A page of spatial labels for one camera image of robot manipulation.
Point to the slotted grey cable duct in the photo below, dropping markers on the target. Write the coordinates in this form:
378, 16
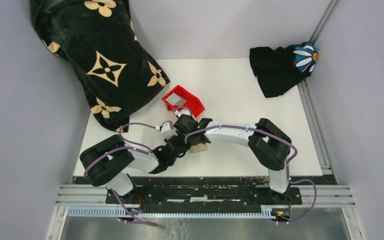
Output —
119, 212

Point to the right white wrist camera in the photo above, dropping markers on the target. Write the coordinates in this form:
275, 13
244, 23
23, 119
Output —
183, 111

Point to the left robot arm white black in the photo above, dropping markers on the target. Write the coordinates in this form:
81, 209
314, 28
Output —
105, 161

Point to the black blanket with beige flowers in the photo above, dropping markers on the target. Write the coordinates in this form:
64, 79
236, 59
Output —
97, 39

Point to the stack of credit cards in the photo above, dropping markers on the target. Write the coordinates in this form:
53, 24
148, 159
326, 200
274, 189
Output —
176, 100

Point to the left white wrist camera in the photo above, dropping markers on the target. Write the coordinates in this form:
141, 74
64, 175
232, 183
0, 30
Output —
166, 129

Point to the black cloth with daisy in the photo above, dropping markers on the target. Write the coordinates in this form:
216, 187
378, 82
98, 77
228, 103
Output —
278, 70

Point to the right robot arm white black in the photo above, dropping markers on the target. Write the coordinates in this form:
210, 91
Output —
270, 145

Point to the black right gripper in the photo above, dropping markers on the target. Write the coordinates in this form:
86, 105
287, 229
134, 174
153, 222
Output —
191, 142

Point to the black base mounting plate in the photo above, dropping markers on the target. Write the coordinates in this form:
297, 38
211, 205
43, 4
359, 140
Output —
190, 195

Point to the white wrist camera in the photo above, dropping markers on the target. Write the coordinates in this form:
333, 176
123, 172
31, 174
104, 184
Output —
166, 129
183, 111

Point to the aluminium rail frame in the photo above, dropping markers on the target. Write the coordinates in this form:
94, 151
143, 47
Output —
323, 198

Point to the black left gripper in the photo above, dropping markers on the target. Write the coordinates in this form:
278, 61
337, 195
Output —
177, 133

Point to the red plastic bin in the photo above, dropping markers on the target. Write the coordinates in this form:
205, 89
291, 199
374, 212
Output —
193, 102

